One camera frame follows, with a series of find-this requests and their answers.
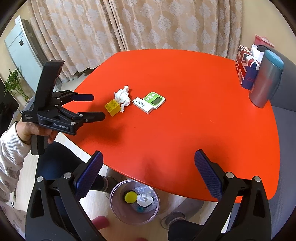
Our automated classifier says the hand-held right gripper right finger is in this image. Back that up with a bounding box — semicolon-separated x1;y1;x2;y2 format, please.
194;149;271;241

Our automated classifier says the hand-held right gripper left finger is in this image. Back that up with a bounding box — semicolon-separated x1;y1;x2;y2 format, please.
25;151;104;241

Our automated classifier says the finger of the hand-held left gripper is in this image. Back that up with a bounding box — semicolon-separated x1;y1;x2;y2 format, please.
38;111;106;136
51;90;94;107

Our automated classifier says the yellow toy brick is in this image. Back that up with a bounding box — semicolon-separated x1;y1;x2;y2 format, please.
105;99;122;116

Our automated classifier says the yellow round case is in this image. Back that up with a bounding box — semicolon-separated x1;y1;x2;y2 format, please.
124;190;139;204

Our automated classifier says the person's left forearm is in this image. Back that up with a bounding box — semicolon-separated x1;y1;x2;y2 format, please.
0;132;31;204

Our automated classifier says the person's left hand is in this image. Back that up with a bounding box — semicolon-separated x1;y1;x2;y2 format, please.
15;120;57;145

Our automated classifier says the person's right hand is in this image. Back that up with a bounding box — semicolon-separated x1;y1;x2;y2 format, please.
92;216;109;230

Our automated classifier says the green potted plant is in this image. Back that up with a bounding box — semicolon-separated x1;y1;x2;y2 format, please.
4;69;30;103

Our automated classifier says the dark cabinet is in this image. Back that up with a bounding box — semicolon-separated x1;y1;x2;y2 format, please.
0;79;21;130

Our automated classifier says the white standing air conditioner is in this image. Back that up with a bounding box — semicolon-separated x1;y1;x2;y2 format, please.
4;16;63;91

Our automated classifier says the small white device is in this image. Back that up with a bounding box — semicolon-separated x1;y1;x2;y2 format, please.
132;97;153;114

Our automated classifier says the clear plastic bag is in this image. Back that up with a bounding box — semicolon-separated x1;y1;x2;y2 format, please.
132;185;156;197

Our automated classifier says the person's right leg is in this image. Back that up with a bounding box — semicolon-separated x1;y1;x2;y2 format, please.
161;211;210;241

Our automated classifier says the green digital timer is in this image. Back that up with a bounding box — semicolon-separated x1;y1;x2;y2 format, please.
142;92;166;109

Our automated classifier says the grey sofa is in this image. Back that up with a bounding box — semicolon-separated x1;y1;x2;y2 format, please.
228;45;296;238

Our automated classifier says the beige patterned curtain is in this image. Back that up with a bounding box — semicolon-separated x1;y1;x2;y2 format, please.
28;0;243;76

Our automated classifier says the person's patterned top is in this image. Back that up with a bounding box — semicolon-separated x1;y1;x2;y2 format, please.
0;201;26;241

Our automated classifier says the grey thermos bottle teal lid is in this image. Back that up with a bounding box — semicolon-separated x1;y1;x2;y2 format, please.
248;49;284;108

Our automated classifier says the flag print tissue box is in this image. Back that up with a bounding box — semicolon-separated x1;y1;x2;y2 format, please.
235;45;260;90

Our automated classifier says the white tissue sheet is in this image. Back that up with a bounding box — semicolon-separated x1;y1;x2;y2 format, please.
250;44;265;66

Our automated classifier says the pink storage box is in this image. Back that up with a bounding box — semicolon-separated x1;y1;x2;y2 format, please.
254;35;275;49

